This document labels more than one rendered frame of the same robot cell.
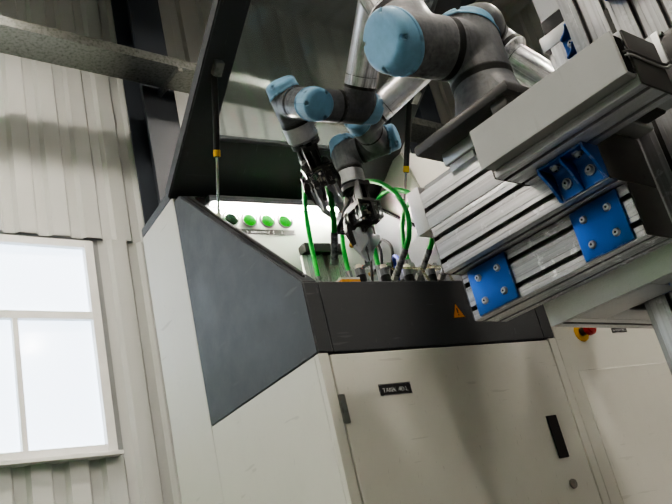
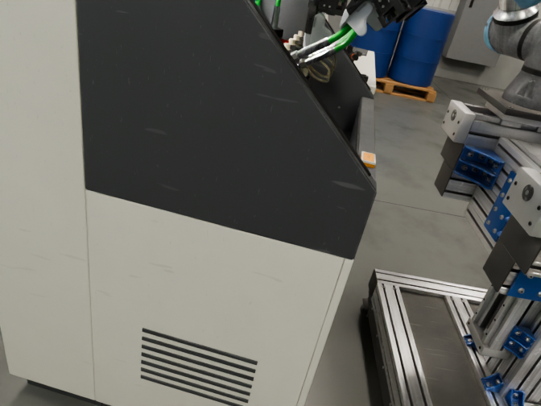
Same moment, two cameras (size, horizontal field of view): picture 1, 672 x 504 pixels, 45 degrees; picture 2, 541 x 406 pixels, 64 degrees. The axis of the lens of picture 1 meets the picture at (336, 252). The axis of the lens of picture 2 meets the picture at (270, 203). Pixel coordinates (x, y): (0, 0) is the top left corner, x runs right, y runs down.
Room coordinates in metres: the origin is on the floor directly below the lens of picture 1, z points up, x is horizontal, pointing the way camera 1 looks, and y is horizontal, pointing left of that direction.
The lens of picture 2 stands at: (1.30, 0.73, 1.29)
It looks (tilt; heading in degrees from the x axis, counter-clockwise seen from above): 30 degrees down; 311
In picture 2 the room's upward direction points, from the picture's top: 11 degrees clockwise
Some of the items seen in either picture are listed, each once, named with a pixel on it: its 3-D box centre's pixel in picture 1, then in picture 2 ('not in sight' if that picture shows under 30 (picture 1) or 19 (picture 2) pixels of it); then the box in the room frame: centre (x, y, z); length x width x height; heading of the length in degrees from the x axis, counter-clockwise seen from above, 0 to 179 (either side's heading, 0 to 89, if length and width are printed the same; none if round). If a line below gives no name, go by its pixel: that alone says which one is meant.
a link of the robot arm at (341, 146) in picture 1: (346, 155); not in sight; (1.98, -0.09, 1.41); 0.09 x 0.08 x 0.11; 72
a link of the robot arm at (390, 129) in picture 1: (376, 140); not in sight; (1.94, -0.18, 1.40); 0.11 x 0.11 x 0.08; 72
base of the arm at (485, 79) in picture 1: (489, 102); not in sight; (1.31, -0.34, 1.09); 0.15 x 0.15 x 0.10
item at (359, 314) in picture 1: (433, 315); (357, 157); (1.84, -0.19, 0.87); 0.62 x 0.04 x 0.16; 125
